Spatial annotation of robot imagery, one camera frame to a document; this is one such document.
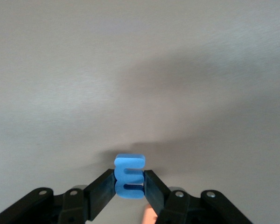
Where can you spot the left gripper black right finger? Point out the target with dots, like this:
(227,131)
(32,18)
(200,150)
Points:
(196,210)

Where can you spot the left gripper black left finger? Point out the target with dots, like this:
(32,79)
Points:
(60,207)

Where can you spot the blue letter E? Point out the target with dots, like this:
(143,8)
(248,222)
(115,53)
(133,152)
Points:
(120,177)

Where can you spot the orange letter E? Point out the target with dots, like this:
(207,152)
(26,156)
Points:
(149,217)

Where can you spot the brown table cover sheet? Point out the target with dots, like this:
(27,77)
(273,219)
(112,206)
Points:
(84,70)

